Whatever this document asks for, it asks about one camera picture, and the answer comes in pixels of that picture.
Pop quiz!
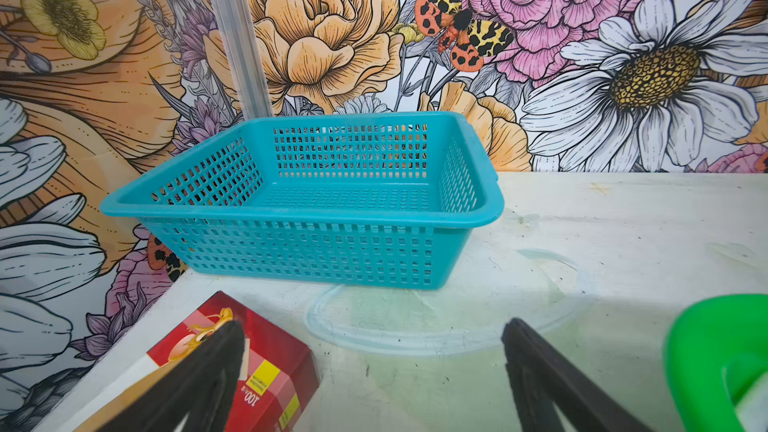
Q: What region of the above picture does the teal plastic basket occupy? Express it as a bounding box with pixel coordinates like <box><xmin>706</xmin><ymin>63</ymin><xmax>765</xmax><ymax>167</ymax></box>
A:
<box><xmin>101</xmin><ymin>112</ymin><xmax>504</xmax><ymax>290</ymax></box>

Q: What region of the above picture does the red and white carton box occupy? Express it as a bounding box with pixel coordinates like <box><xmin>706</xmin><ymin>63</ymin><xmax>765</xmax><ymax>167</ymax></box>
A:
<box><xmin>78</xmin><ymin>292</ymin><xmax>318</xmax><ymax>432</ymax></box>

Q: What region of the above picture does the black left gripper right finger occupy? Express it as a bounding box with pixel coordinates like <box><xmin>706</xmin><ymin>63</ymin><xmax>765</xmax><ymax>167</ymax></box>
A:
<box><xmin>502</xmin><ymin>318</ymin><xmax>649</xmax><ymax>431</ymax></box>

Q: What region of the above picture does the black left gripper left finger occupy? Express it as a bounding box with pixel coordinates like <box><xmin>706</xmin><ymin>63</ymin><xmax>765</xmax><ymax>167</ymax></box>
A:
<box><xmin>95</xmin><ymin>322</ymin><xmax>246</xmax><ymax>431</ymax></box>

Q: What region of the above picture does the left aluminium frame post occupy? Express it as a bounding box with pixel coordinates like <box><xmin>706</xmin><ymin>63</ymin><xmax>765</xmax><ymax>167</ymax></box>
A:
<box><xmin>212</xmin><ymin>0</ymin><xmax>273</xmax><ymax>120</ymax></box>

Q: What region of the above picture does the green plastic basket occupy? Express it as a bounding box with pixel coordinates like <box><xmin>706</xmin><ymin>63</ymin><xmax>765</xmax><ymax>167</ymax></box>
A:
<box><xmin>664</xmin><ymin>294</ymin><xmax>767</xmax><ymax>431</ymax></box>

